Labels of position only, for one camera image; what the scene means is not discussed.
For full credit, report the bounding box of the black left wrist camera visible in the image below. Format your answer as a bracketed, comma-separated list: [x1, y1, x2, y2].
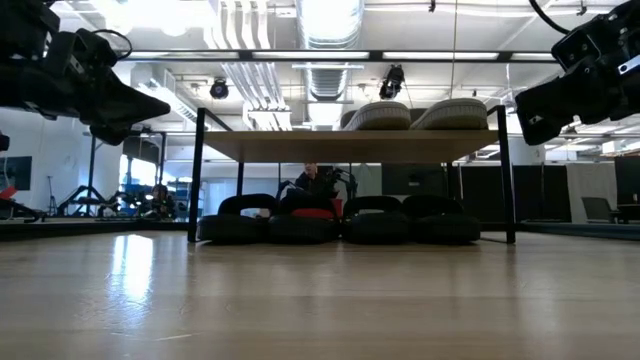
[44, 28, 120, 82]

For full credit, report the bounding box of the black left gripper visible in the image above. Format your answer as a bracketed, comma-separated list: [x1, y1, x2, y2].
[0, 59, 171, 147]

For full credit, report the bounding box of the wooden shelf with black legs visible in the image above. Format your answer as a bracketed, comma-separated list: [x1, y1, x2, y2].
[187, 104, 517, 246]

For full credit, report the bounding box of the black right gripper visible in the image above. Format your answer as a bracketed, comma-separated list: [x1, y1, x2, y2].
[514, 52, 640, 146]

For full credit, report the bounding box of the silver ventilation duct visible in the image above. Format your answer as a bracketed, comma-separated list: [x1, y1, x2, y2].
[294, 0, 366, 104]

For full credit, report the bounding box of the black partition panel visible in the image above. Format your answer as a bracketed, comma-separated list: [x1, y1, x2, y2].
[381, 163, 572, 224]

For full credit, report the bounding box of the black left wrist camera cable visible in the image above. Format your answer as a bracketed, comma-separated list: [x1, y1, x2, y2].
[92, 28, 134, 60]

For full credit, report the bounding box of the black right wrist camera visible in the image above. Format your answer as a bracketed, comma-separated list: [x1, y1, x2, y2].
[551, 25, 602, 72]

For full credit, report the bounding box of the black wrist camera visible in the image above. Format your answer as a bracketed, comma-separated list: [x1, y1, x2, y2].
[551, 25, 602, 72]
[44, 28, 120, 82]

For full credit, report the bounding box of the grey office chair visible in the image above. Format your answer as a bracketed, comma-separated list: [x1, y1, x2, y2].
[580, 195, 622, 225]

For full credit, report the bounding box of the dark wall screen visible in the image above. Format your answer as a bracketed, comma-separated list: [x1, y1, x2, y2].
[0, 155, 34, 192]

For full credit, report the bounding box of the person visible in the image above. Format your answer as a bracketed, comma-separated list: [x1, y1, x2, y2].
[292, 162, 346, 201]
[142, 183, 177, 221]

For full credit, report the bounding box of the black ceiling spotlight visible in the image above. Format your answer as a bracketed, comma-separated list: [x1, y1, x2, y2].
[377, 63, 407, 101]
[208, 77, 231, 101]

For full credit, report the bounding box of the white curtain panel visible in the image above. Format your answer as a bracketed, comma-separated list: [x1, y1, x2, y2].
[566, 162, 617, 221]

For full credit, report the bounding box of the grey slide sandal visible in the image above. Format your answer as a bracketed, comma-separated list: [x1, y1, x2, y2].
[357, 101, 412, 132]
[423, 98, 489, 132]

